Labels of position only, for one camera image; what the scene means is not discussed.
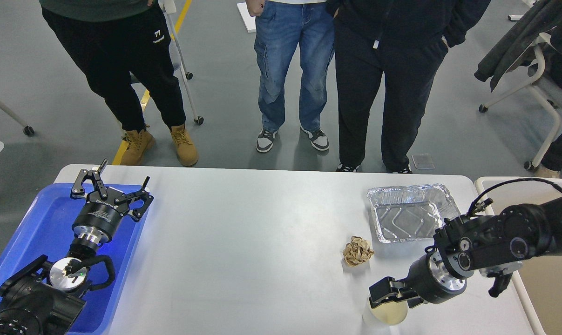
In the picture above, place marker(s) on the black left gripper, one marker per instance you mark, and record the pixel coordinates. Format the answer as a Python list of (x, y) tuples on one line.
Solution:
[(99, 216)]

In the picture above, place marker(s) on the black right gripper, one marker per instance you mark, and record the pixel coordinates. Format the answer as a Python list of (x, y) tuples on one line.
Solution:
[(427, 277)]

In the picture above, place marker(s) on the white paper cup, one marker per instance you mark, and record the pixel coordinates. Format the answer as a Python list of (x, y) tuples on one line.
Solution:
[(382, 317)]

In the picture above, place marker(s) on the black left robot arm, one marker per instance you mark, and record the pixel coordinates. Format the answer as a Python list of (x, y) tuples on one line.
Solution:
[(63, 270)]

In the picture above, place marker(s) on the crumpled brown paper ball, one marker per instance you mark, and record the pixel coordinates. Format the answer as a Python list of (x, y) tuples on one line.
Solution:
[(357, 251)]

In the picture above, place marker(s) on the blue plastic tray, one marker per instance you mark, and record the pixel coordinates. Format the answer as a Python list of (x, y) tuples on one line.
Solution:
[(46, 230)]

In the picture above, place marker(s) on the aluminium foil tray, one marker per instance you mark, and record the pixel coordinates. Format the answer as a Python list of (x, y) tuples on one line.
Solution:
[(410, 213)]

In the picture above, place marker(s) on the white chair leg left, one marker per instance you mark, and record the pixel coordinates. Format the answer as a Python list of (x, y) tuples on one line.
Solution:
[(26, 128)]

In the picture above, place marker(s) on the beige plastic bin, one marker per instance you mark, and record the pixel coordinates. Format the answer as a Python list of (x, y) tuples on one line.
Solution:
[(541, 276)]

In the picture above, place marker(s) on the person in black pants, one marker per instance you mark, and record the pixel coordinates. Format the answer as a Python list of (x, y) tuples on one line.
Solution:
[(112, 40)]

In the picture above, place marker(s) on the white board on floor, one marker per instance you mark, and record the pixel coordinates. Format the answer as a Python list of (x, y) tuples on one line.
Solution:
[(248, 20)]

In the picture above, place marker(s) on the person in dark clothes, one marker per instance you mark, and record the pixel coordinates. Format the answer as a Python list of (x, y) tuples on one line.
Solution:
[(400, 43)]

